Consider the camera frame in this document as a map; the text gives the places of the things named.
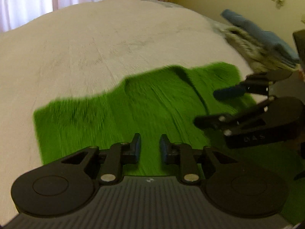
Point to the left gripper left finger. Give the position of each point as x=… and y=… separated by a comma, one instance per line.
x=114, y=159

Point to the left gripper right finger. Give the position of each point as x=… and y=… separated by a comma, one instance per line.
x=182, y=156

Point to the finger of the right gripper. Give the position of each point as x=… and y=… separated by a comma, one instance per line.
x=229, y=93
x=216, y=122

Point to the green knit sweater vest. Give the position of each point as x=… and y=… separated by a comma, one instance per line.
x=247, y=183

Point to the folded olive grey garments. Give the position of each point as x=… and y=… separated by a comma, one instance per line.
x=258, y=56

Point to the folded blue garment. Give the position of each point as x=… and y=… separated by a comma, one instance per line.
x=269, y=39

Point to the white wall plug adapter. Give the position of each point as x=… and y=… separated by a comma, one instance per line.
x=279, y=3

